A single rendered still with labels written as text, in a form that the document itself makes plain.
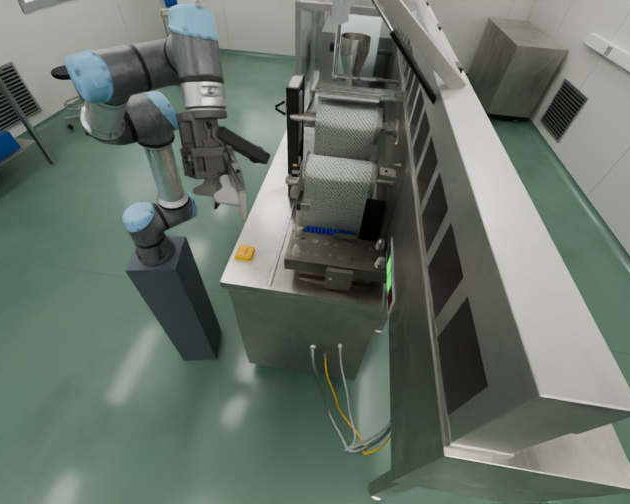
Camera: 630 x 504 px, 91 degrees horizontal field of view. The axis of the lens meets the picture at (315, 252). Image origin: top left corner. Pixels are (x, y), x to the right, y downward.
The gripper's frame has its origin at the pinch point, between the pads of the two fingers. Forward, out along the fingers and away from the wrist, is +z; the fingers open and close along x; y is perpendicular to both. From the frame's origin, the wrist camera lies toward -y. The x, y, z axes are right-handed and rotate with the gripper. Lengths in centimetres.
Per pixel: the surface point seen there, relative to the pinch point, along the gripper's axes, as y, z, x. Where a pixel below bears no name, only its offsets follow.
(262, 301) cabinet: -25, 50, -43
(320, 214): -50, 15, -33
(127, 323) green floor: 20, 99, -157
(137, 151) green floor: -42, -3, -349
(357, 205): -58, 11, -20
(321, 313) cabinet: -43, 56, -26
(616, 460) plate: -23, 27, 63
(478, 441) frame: -6, 21, 52
